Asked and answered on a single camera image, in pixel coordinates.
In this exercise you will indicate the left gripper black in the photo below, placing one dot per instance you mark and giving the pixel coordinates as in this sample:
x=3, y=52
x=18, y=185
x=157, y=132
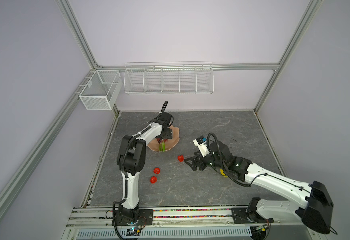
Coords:
x=168, y=135

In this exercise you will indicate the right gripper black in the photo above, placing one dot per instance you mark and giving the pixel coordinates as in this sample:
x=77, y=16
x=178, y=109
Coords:
x=194, y=159

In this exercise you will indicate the fake red cherry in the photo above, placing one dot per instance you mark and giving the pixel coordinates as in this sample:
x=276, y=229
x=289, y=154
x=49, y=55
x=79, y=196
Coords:
x=156, y=170
x=180, y=158

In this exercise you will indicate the fake pink dragon fruit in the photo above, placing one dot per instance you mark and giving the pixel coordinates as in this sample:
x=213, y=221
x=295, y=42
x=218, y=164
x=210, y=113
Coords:
x=162, y=144

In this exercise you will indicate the fake yellow melon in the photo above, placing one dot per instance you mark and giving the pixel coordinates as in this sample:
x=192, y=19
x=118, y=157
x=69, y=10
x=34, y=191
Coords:
x=222, y=173

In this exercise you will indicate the fake red cherry front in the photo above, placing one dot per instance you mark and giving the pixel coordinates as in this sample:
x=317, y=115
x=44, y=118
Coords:
x=156, y=170

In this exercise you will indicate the fake red strawberry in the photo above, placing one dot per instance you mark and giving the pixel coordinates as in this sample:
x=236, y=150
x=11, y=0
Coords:
x=153, y=179

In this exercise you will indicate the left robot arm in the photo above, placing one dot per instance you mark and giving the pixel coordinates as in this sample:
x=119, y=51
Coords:
x=131, y=160

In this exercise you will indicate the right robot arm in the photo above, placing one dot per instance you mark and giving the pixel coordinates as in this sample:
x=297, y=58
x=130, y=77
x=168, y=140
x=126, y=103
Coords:
x=314, y=206

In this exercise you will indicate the pink scalloped fruit bowl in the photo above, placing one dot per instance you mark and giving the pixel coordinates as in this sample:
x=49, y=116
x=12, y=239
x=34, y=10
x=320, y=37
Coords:
x=154, y=146

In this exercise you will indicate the white mesh box basket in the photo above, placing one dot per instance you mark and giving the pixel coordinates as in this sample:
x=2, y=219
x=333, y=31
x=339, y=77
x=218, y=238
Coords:
x=101, y=90

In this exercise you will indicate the white vented cover strip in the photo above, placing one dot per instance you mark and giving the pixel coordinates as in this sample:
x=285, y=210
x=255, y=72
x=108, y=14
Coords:
x=159, y=233

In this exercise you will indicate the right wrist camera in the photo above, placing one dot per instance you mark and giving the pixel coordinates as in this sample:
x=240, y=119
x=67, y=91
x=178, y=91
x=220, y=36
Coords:
x=201, y=143

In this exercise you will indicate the white wire rack basket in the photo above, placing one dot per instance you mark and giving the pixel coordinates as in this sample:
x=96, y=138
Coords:
x=169, y=78

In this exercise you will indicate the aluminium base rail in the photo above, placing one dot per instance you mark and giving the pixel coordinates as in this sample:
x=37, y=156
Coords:
x=279, y=213

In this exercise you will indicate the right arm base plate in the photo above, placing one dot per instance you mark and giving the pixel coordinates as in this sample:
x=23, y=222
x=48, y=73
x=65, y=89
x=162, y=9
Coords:
x=246, y=216

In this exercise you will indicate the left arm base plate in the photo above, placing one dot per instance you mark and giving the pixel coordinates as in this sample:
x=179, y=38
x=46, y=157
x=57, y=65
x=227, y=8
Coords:
x=127, y=217

